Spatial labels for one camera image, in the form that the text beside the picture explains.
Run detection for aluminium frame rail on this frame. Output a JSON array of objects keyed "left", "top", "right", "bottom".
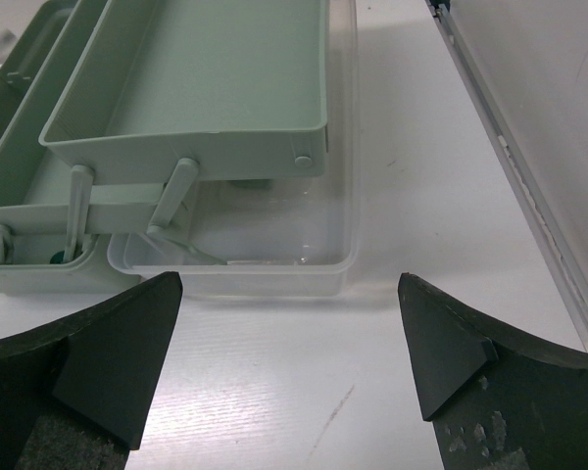
[{"left": 428, "top": 1, "right": 588, "bottom": 352}]

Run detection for green cantilever toolbox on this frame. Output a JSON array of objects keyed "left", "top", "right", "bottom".
[{"left": 0, "top": 1, "right": 329, "bottom": 295}]

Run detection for clear plastic container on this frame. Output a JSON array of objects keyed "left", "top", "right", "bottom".
[{"left": 107, "top": 1, "right": 361, "bottom": 297}]

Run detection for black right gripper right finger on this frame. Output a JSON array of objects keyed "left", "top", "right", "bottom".
[{"left": 398, "top": 273, "right": 588, "bottom": 469}]

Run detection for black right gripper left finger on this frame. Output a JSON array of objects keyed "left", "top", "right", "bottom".
[{"left": 0, "top": 271, "right": 183, "bottom": 469}]

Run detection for large green handled screwdriver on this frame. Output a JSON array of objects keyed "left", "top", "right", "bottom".
[{"left": 50, "top": 251, "right": 65, "bottom": 264}]

